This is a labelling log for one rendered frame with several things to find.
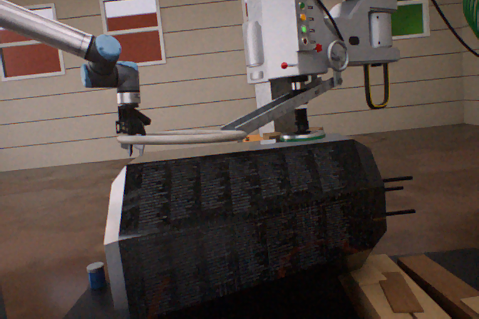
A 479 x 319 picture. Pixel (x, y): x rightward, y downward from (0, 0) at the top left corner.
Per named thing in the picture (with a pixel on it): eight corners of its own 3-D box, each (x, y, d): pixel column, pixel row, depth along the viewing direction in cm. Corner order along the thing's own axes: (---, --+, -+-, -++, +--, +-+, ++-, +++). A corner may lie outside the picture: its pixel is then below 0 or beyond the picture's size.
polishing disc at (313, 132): (289, 139, 168) (289, 137, 168) (275, 135, 189) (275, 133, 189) (332, 134, 172) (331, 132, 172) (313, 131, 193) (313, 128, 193)
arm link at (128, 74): (109, 63, 147) (132, 63, 153) (111, 94, 148) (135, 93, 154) (117, 59, 139) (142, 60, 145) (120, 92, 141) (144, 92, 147)
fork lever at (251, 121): (316, 86, 199) (314, 77, 198) (346, 83, 184) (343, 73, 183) (218, 137, 163) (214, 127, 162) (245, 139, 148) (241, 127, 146)
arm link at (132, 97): (127, 94, 153) (145, 92, 150) (127, 105, 154) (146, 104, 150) (112, 93, 145) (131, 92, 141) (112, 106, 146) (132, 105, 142)
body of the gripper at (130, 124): (115, 135, 146) (113, 105, 145) (130, 134, 154) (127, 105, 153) (131, 135, 143) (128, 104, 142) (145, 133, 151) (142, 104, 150)
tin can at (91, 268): (107, 280, 232) (104, 260, 230) (105, 287, 222) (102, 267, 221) (91, 283, 230) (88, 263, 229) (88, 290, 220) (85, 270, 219)
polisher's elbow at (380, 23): (355, 51, 210) (353, 16, 207) (361, 53, 227) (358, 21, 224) (390, 46, 201) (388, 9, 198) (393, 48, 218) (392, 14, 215)
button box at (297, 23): (306, 51, 166) (301, -14, 162) (311, 50, 164) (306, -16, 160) (294, 51, 161) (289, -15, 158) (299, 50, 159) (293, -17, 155)
